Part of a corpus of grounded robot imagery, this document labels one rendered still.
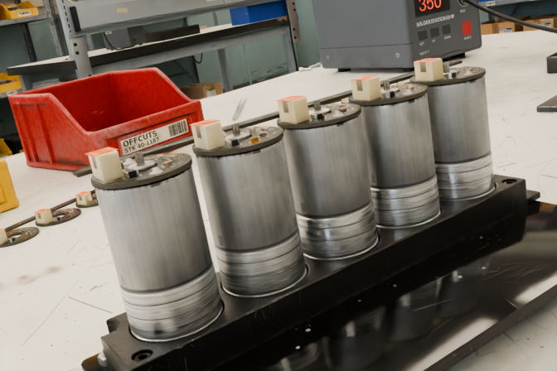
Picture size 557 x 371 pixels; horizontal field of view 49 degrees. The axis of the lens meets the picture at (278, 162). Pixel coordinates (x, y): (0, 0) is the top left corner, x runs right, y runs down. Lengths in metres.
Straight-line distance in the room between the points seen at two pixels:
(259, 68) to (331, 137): 6.01
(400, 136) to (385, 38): 0.48
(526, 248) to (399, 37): 0.47
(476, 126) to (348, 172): 0.06
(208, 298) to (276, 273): 0.02
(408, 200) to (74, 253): 0.17
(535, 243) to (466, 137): 0.04
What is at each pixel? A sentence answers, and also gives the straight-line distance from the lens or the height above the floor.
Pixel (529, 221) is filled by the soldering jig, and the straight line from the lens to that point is 0.22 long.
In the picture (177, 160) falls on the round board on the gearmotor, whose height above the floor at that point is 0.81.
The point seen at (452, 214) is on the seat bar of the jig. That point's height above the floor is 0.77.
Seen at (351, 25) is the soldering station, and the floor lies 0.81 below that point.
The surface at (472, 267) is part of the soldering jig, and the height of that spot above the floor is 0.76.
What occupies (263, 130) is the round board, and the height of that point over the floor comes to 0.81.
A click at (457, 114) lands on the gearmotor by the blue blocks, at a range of 0.21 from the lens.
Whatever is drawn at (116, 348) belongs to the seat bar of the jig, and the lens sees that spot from 0.16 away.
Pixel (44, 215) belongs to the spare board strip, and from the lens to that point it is 0.36.
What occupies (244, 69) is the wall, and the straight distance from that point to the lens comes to 6.05.
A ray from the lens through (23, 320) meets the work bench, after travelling 0.25.
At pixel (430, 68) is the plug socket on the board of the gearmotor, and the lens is 0.21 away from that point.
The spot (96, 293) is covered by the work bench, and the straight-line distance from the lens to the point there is 0.25.
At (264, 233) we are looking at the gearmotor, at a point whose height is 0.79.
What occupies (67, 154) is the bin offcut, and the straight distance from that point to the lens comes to 0.48.
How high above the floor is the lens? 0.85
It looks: 15 degrees down
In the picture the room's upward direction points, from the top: 10 degrees counter-clockwise
